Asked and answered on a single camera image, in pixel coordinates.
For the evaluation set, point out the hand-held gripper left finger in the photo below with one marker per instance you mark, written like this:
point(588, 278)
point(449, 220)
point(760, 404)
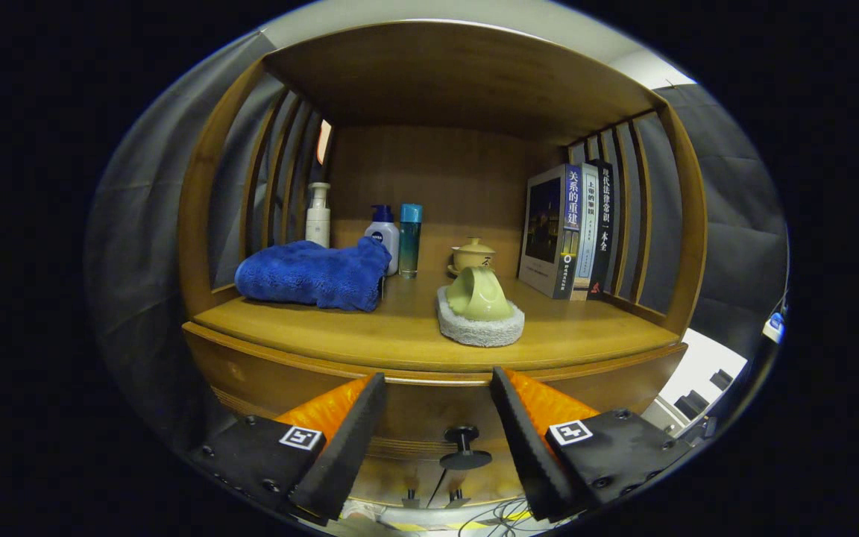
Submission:
point(347, 440)

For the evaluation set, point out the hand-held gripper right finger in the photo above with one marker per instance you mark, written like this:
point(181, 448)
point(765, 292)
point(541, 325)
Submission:
point(525, 440)

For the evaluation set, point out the wooden drawer with black knob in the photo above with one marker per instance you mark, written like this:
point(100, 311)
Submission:
point(429, 406)

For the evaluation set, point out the wooden countertop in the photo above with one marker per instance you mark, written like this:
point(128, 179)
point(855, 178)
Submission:
point(370, 335)

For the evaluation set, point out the wooden cabinet with slatted sides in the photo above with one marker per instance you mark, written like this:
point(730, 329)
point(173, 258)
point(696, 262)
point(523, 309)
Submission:
point(437, 82)

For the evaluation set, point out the blue folded towel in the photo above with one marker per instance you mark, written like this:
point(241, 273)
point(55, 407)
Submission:
point(310, 276)

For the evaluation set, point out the small black flat object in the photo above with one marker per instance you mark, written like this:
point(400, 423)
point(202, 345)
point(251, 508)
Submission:
point(690, 405)

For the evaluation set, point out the beige lidded teacup with saucer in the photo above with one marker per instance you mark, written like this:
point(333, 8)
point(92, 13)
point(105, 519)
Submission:
point(472, 253)

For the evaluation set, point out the white lotion bottle blue cap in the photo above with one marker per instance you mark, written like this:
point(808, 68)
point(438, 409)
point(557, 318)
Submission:
point(385, 239)

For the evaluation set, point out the teal slim bottle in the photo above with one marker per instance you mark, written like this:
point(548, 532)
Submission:
point(410, 242)

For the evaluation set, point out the book with blue spine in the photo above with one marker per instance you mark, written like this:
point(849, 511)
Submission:
point(571, 224)

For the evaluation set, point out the white pump bottle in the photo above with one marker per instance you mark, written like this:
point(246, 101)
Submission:
point(318, 220)

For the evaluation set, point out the book with black spine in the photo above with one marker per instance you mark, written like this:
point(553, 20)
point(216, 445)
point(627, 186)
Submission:
point(605, 224)

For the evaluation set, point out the white side desk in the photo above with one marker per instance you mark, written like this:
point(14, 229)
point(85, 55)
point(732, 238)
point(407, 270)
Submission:
point(772, 332)

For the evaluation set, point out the small blue object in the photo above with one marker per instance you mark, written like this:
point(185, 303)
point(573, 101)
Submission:
point(776, 321)

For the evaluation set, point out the black backdrop cloth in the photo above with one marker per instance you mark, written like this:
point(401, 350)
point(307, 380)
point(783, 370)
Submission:
point(146, 224)

